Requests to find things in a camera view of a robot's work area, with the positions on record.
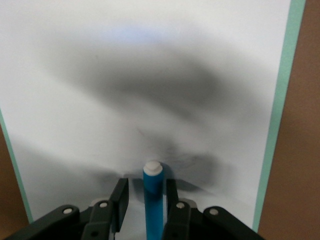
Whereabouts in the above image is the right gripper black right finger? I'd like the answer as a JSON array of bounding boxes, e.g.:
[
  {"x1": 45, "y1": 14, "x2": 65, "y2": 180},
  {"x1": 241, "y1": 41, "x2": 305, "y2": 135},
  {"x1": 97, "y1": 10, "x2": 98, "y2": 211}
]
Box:
[{"x1": 161, "y1": 178, "x2": 266, "y2": 240}]

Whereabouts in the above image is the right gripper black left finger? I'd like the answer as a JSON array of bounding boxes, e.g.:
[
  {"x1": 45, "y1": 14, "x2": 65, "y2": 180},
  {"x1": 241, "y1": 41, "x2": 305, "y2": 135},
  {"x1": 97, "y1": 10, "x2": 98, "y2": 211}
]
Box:
[{"x1": 0, "y1": 177, "x2": 130, "y2": 240}]

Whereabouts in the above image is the blue marker with white cap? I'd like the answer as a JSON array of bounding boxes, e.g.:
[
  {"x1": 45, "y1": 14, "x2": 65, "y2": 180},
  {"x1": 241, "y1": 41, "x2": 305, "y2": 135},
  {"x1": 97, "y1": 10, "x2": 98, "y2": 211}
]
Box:
[{"x1": 141, "y1": 159, "x2": 167, "y2": 240}]

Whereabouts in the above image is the teal clipboard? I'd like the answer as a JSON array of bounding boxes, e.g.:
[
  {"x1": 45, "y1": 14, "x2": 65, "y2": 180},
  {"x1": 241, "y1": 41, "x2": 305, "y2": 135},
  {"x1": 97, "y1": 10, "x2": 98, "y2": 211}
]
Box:
[{"x1": 0, "y1": 0, "x2": 307, "y2": 232}]

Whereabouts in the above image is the white paper sheet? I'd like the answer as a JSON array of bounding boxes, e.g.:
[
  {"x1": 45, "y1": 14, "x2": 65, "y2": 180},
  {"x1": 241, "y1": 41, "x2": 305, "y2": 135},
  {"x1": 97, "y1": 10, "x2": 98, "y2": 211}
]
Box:
[{"x1": 0, "y1": 0, "x2": 293, "y2": 230}]

